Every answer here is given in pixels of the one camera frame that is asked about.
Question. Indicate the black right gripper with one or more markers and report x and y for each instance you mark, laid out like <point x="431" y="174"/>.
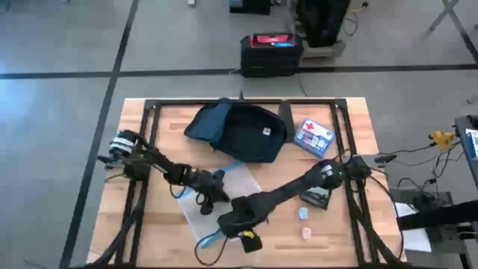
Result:
<point x="246" y="218"/>

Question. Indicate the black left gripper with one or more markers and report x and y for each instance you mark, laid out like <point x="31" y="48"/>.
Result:
<point x="205" y="183"/>

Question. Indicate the white mesh pouch blue trim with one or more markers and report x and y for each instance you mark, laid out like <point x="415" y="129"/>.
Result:
<point x="242" y="183"/>

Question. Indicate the navy blue backpack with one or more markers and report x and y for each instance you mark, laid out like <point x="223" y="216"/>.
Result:
<point x="242" y="134"/>

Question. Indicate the light blue eraser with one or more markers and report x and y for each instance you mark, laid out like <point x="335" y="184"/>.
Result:
<point x="303" y="213"/>

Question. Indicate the pink eraser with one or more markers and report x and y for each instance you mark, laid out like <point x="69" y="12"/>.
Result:
<point x="306" y="233"/>

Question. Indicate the black coloured marker case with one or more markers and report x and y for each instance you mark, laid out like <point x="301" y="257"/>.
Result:
<point x="287" y="121"/>

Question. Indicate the black calculator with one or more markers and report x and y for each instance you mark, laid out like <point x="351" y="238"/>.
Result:
<point x="317" y="200"/>

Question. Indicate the blue first aid kit box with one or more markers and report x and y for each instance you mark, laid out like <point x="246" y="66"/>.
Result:
<point x="313" y="138"/>

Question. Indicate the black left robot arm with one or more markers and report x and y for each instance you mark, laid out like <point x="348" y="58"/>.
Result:
<point x="164" y="170"/>

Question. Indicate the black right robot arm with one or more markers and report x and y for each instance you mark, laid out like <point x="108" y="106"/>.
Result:
<point x="291" y="187"/>

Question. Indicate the black toolbox with red lid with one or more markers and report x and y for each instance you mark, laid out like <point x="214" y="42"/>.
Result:
<point x="269" y="60"/>

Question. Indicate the grey computer stand base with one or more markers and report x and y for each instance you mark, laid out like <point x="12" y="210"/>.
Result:
<point x="325" y="51"/>

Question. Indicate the black box on floor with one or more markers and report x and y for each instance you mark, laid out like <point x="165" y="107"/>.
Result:
<point x="248" y="6"/>

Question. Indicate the white paper sheet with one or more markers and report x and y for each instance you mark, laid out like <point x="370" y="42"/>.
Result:
<point x="416" y="241"/>

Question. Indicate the black computer tower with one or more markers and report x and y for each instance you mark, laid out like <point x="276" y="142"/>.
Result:
<point x="321" y="18"/>

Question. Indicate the black power adapter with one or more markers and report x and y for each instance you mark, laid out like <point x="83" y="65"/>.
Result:
<point x="424" y="198"/>

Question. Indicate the black metal bar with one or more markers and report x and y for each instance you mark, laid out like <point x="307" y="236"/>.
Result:
<point x="437" y="216"/>

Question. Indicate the white and blue booklet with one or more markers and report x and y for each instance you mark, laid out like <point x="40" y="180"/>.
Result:
<point x="473" y="143"/>

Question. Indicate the grey metal stand leg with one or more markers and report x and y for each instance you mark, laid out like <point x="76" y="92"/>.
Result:
<point x="442" y="15"/>

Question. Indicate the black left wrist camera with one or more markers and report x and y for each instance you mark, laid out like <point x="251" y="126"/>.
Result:
<point x="206" y="207"/>

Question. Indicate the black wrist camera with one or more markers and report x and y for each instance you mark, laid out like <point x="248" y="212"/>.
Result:
<point x="206" y="207"/>
<point x="251" y="243"/>

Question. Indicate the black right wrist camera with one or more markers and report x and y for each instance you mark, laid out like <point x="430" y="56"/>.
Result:
<point x="251" y="243"/>

